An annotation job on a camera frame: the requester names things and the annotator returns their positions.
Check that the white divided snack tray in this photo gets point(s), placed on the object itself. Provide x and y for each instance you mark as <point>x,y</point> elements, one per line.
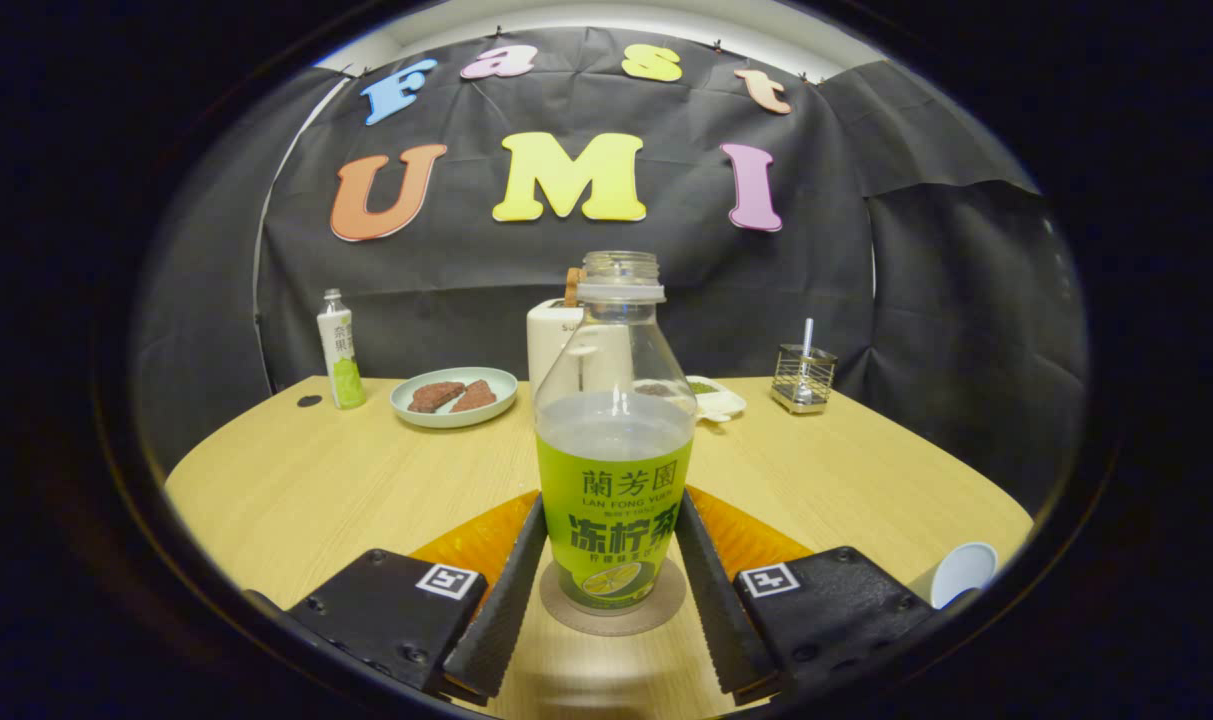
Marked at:
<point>723,403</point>

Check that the round brown coaster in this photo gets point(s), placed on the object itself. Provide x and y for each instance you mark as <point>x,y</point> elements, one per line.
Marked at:
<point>606,623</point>

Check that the white cup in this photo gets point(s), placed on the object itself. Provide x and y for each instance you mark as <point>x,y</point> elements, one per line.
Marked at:
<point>961,575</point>

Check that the white toaster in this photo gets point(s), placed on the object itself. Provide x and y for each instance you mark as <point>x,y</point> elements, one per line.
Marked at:
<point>546,340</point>

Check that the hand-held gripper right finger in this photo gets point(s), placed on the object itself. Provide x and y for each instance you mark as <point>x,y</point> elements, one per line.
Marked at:
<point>716,620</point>

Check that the brown toast slice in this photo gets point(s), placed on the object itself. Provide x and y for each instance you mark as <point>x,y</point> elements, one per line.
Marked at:
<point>573,288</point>

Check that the brown bread piece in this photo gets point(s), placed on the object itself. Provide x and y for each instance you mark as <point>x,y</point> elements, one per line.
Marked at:
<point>431,397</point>
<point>478,397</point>

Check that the small white green bottle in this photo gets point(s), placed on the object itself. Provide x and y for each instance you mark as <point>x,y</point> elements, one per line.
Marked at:
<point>341,350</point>

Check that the wooden table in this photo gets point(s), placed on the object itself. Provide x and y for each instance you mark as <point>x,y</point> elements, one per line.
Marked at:
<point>346,480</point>

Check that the clear juice bottle green label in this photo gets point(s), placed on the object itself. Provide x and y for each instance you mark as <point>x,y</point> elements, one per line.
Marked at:
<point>614,500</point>

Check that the white straw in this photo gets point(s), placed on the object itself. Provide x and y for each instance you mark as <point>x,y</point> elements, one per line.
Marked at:
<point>807,335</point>

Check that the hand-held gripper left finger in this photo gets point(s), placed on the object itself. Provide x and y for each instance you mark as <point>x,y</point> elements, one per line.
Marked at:
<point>506,620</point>

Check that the pale green plate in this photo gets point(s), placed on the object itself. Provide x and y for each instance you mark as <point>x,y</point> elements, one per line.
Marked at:
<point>454,419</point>

